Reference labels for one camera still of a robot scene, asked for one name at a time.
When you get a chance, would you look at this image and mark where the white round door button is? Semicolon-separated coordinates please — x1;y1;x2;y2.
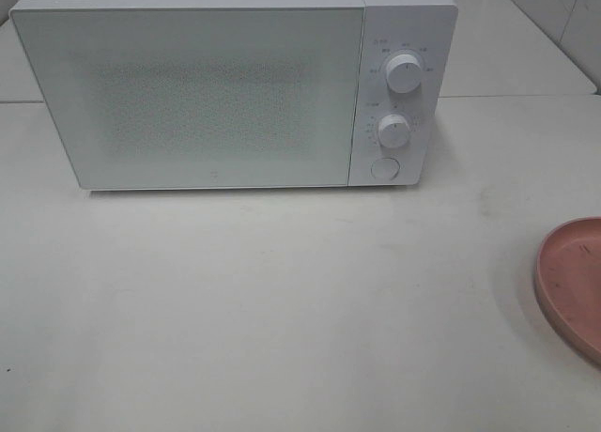
371;158;400;181

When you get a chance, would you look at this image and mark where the white microwave door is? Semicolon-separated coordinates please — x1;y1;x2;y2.
11;0;364;191

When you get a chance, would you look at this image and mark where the pink round plate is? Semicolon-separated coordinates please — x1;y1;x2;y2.
534;217;600;365

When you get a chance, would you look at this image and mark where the lower white round knob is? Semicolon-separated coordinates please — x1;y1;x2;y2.
377;115;411;148

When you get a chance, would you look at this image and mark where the white round knob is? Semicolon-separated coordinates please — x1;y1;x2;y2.
377;115;411;148
384;51;424;94

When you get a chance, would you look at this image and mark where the upper white round knob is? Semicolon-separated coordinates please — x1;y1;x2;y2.
384;51;424;94

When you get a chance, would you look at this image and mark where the white microwave oven body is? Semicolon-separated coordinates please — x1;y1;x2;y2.
9;0;458;187

